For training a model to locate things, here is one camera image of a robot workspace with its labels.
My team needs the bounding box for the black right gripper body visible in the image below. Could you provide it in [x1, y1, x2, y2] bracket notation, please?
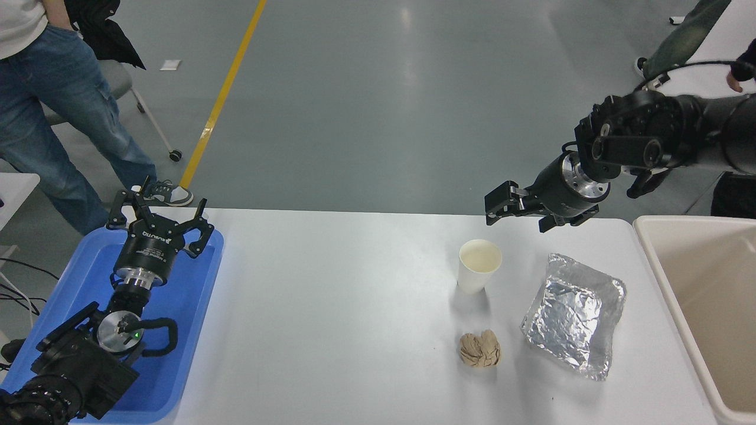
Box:
[523, 154, 598, 224]

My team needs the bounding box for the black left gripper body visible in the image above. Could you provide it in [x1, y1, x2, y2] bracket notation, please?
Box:
[113, 219, 185, 279]

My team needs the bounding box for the white paper cup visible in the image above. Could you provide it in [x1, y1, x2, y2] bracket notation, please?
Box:
[457, 239, 503, 294]

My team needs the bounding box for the blue plastic tray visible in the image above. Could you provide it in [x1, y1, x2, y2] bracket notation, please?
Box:
[0, 227, 225, 424]

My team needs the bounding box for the silver foil tray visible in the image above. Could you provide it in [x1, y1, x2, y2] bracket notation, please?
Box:
[520, 253, 627, 381]

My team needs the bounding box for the small white table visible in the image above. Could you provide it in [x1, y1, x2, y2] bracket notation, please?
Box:
[0, 173, 41, 232]

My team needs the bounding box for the grey wheeled chair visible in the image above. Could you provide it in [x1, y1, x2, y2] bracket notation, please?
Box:
[44, 59, 183, 163]

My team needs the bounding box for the person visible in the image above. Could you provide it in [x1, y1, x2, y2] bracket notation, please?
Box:
[635, 0, 733, 80]
[0, 0, 194, 236]
[712, 53, 756, 219]

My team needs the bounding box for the crumpled tan paper ball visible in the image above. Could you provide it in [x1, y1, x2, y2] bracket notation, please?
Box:
[460, 329, 501, 368]

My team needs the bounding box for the large pale bin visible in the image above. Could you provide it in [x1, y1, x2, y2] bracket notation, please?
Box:
[633, 215, 756, 425]

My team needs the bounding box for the small black floor object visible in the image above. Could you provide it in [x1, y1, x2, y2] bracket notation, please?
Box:
[0, 338, 27, 364]

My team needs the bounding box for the black jacket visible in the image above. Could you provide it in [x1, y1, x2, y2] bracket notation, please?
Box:
[64, 0, 146, 70]

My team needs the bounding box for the black floor cable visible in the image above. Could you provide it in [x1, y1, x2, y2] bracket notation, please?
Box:
[0, 257, 61, 282]
[0, 283, 48, 316]

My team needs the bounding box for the white floor cable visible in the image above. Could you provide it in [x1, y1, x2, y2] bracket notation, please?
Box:
[0, 270, 37, 329]

